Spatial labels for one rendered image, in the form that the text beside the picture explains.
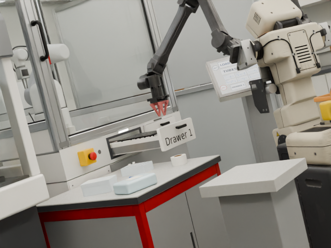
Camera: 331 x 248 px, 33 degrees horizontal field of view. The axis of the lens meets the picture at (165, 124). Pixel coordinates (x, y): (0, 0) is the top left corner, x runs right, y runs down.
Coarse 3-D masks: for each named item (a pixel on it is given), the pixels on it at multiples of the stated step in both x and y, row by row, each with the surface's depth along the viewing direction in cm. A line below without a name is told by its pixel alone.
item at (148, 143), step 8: (152, 136) 264; (112, 144) 278; (120, 144) 275; (128, 144) 272; (136, 144) 269; (144, 144) 266; (152, 144) 263; (112, 152) 278; (120, 152) 275; (128, 152) 273
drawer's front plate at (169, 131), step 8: (184, 120) 275; (160, 128) 258; (168, 128) 263; (184, 128) 274; (192, 128) 280; (160, 136) 257; (168, 136) 262; (184, 136) 273; (192, 136) 278; (160, 144) 258; (176, 144) 266
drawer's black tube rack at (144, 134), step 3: (144, 132) 291; (147, 132) 286; (150, 132) 282; (153, 132) 277; (132, 135) 291; (135, 135) 286; (138, 135) 281; (141, 135) 278; (144, 135) 273; (147, 135) 269; (153, 135) 287; (126, 138) 282; (129, 138) 277; (132, 138) 274; (135, 138) 273; (117, 141) 281; (120, 141) 279
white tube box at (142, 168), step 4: (132, 164) 255; (136, 164) 251; (140, 164) 249; (144, 164) 245; (148, 164) 248; (152, 164) 251; (124, 168) 249; (128, 168) 248; (132, 168) 247; (136, 168) 246; (140, 168) 245; (144, 168) 244; (148, 168) 247; (152, 168) 250; (124, 172) 249; (128, 172) 248; (132, 172) 247; (136, 172) 246; (140, 172) 245; (144, 172) 244; (124, 176) 250
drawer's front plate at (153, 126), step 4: (172, 116) 323; (160, 120) 315; (164, 120) 316; (168, 120) 319; (172, 120) 322; (148, 124) 303; (152, 124) 306; (156, 124) 309; (168, 124) 319; (144, 128) 302; (148, 128) 303; (152, 128) 306; (156, 128) 309
